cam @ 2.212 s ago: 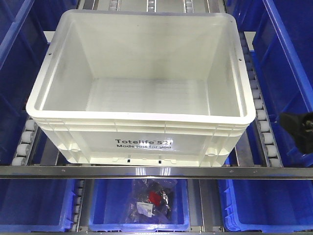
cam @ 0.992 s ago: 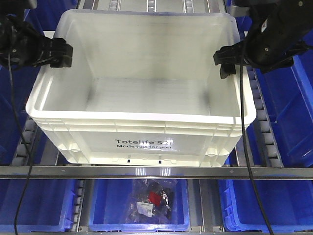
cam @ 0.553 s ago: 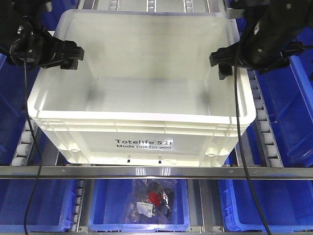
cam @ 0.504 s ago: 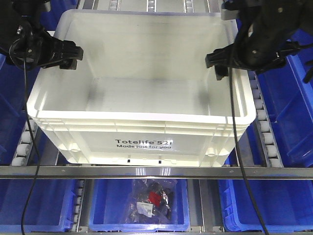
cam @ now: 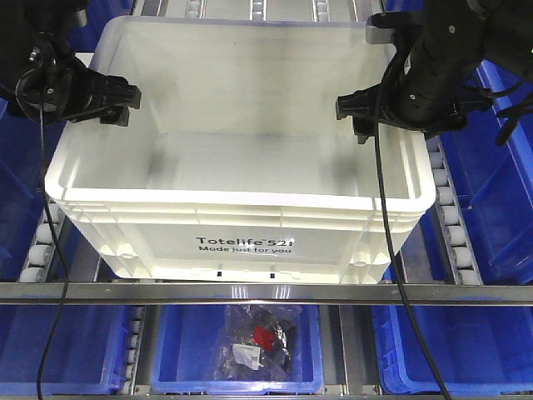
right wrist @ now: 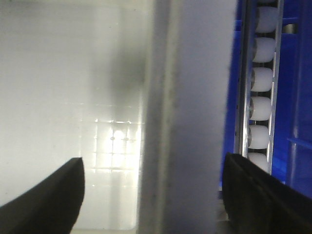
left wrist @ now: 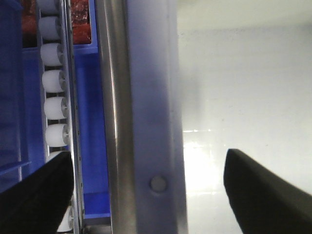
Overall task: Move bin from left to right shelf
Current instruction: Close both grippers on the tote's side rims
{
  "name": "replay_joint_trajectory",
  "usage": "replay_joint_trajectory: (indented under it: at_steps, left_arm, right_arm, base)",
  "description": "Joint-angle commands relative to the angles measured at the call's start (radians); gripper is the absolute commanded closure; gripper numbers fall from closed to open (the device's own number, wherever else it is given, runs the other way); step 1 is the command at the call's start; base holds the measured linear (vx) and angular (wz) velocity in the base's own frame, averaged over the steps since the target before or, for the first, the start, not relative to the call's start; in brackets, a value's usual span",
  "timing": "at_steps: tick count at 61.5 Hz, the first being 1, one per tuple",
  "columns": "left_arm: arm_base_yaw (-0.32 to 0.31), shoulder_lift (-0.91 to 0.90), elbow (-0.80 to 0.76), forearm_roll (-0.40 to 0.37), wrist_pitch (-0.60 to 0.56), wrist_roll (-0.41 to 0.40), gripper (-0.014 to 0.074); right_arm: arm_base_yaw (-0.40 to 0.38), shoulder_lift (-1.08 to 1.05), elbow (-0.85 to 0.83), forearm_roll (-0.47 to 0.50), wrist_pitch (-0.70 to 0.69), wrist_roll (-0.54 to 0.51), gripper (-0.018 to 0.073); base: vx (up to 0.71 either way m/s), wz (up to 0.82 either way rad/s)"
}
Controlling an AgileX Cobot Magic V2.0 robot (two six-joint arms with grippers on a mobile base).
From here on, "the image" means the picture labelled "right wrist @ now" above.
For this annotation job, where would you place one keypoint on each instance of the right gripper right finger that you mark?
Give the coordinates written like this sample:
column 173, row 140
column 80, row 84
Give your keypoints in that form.
column 258, row 203

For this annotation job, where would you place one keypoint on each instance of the right white roller track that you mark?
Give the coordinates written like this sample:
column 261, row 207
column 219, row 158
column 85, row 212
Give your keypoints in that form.
column 261, row 29

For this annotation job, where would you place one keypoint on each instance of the blue bin upper right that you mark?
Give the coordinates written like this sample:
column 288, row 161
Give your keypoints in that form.
column 292, row 149

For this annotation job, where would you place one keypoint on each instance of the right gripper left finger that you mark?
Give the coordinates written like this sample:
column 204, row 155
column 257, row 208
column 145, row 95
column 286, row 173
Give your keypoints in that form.
column 51, row 207

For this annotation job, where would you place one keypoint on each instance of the white Totelife plastic tote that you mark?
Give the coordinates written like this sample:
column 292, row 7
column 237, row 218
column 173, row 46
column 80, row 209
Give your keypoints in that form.
column 136, row 89

